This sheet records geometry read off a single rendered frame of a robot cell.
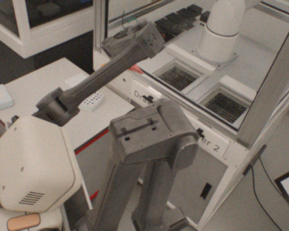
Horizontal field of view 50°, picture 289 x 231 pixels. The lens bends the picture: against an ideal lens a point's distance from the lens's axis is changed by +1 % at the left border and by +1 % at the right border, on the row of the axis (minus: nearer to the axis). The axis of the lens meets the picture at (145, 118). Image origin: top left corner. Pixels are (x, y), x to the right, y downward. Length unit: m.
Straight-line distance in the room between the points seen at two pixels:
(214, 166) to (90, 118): 0.70
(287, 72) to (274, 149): 1.78
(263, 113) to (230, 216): 1.21
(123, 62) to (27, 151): 0.37
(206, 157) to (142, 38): 0.92
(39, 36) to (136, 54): 1.18
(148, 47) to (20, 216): 0.56
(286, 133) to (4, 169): 2.67
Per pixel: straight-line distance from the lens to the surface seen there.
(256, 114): 1.33
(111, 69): 0.92
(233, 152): 1.51
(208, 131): 1.48
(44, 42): 2.05
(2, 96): 1.78
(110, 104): 1.75
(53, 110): 1.00
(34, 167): 0.72
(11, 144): 0.81
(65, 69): 1.99
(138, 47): 0.90
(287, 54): 1.17
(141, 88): 1.63
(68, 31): 2.14
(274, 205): 2.57
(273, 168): 2.78
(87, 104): 1.70
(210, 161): 1.65
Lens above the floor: 1.97
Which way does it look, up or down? 46 degrees down
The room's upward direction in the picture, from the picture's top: 10 degrees clockwise
